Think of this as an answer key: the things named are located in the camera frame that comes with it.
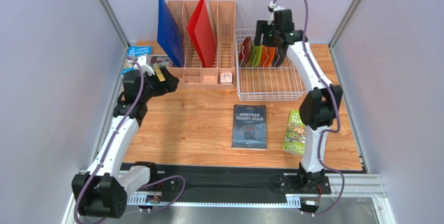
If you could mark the red floral plate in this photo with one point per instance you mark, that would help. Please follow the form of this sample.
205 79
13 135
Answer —
245 51

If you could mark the blue plastic folder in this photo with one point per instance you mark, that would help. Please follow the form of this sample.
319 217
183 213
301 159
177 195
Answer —
168 35

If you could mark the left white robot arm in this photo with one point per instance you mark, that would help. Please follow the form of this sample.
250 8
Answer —
101 191

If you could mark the aluminium frame rail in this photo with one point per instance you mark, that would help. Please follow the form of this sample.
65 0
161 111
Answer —
356 186

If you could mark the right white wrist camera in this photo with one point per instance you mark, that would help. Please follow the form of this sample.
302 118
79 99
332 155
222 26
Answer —
272 7

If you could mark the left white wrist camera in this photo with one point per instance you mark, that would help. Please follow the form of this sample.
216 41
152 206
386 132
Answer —
143 63

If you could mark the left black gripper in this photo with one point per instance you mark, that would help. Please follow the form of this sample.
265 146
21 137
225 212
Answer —
169 85

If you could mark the green 65-Storey Treehouse book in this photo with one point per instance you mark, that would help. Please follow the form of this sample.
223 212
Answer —
295 136

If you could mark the Nineteen Eighty-Four book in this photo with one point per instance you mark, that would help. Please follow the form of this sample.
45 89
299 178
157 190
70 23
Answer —
249 127

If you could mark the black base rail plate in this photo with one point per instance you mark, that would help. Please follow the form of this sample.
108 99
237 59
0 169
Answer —
209 184

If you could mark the blue Treehouse book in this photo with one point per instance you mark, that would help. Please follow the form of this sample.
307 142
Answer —
133 53

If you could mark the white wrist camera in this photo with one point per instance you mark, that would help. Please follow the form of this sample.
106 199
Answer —
272 7
143 63

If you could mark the red plastic folder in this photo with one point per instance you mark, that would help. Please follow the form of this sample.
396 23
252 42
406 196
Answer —
202 33

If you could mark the pink plastic file organizer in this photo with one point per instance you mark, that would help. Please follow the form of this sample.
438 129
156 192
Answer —
193 75

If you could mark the illustrated garden cover book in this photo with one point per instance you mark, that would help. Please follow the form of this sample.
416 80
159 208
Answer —
158 61

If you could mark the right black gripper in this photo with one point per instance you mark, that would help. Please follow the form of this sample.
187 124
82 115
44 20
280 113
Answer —
263 28

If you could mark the white wire dish rack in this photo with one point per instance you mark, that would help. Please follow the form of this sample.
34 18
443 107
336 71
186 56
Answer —
266 83

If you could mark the green plate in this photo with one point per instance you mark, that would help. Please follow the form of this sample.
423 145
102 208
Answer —
256 55

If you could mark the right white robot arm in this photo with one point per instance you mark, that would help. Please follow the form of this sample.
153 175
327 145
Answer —
321 105

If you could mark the orange plate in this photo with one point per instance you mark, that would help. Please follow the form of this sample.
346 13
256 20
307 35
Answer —
266 59

